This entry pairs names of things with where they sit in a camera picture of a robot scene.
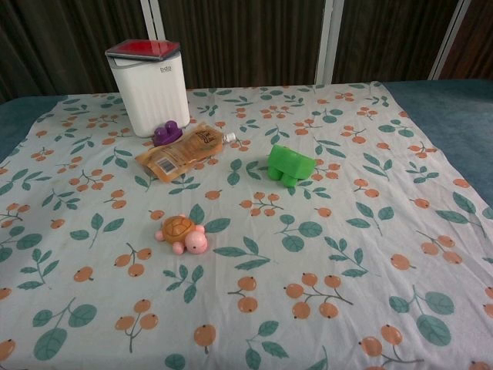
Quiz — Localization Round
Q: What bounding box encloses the pink turtle toy brown shell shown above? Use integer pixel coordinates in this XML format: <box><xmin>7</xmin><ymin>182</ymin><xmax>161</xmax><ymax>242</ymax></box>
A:
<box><xmin>154</xmin><ymin>214</ymin><xmax>210</xmax><ymax>257</ymax></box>

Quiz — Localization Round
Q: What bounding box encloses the green toy building block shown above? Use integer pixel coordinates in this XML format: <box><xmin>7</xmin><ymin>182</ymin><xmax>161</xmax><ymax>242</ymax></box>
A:
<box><xmin>267</xmin><ymin>143</ymin><xmax>318</xmax><ymax>189</ymax></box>

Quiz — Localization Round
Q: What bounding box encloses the purple toy building block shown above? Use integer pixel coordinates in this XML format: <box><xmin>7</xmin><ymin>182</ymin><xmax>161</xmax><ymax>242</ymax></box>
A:
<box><xmin>153</xmin><ymin>119</ymin><xmax>183</xmax><ymax>147</ymax></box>

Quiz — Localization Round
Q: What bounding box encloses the floral fruit print tablecloth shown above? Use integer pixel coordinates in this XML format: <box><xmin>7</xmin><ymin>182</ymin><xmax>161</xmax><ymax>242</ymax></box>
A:
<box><xmin>0</xmin><ymin>80</ymin><xmax>493</xmax><ymax>370</ymax></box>

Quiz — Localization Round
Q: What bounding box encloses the brown spouted food pouch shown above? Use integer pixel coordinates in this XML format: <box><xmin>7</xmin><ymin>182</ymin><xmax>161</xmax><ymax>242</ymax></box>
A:
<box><xmin>135</xmin><ymin>122</ymin><xmax>236</xmax><ymax>182</ymax></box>

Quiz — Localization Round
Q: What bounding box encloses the white bin with red lid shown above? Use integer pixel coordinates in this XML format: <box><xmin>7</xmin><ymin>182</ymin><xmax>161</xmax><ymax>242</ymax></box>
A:
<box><xmin>105</xmin><ymin>39</ymin><xmax>191</xmax><ymax>138</ymax></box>

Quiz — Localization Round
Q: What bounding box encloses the dark pleated curtain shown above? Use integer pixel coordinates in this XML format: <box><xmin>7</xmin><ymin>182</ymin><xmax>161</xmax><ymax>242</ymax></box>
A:
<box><xmin>0</xmin><ymin>0</ymin><xmax>493</xmax><ymax>104</ymax></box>

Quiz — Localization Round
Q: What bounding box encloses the white vertical frame post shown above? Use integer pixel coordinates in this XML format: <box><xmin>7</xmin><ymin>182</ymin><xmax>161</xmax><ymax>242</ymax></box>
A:
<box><xmin>139</xmin><ymin>0</ymin><xmax>168</xmax><ymax>42</ymax></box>
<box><xmin>428</xmin><ymin>0</ymin><xmax>474</xmax><ymax>81</ymax></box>
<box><xmin>315</xmin><ymin>0</ymin><xmax>344</xmax><ymax>86</ymax></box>

